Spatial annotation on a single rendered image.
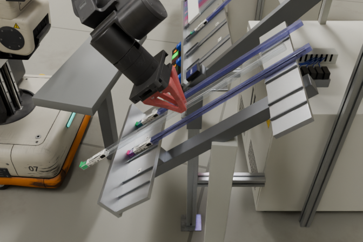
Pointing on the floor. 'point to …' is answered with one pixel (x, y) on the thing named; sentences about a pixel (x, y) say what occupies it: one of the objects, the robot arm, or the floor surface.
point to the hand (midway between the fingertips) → (181, 106)
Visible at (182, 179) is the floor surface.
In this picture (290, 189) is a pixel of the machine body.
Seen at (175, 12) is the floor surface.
